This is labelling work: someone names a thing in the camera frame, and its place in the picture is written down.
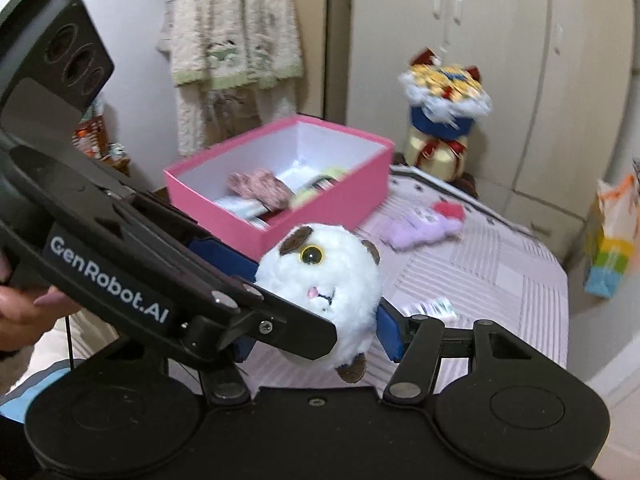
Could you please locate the person's left hand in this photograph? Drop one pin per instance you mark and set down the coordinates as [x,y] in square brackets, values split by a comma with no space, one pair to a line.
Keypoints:
[25,315]

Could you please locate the pink cardboard box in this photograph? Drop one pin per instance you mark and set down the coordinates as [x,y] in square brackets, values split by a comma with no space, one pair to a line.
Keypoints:
[320,200]

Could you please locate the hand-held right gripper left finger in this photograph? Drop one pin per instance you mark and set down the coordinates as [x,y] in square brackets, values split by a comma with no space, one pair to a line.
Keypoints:
[227,387]

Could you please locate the pink floral scrunchie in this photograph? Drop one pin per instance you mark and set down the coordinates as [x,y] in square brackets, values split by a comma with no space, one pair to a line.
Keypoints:
[260,187]

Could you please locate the purple plush toy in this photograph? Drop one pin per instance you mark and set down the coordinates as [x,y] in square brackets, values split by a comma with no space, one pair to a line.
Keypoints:
[415,230]

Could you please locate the beige wardrobe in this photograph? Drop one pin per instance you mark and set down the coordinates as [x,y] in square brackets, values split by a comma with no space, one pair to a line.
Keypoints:
[500,60]

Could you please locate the white round plush toy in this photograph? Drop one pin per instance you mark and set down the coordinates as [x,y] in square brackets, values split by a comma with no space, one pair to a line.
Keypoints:
[325,285]

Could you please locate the light green soft item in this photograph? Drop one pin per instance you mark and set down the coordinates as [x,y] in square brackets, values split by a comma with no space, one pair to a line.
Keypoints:
[320,180]

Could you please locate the yellow flower bouquet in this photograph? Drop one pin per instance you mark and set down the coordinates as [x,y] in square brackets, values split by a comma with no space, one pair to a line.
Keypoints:
[445,105]

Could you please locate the colourful gift bag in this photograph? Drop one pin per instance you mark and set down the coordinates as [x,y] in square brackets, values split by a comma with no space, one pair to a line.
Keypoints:
[612,245]

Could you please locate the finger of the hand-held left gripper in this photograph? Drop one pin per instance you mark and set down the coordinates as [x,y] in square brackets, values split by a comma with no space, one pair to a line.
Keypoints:
[280,327]
[220,255]

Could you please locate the white purple cream tube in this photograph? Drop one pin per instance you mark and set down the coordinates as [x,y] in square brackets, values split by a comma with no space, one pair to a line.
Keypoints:
[432,307]

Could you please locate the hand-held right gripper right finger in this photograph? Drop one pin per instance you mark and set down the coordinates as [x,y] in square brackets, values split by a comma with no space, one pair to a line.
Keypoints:
[389,330]

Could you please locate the fuzzy cream cardigan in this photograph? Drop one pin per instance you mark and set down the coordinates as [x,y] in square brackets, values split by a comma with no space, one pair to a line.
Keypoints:
[235,45]

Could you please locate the pink fabric piece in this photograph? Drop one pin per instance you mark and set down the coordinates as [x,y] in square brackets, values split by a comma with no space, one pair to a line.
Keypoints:
[450,208]

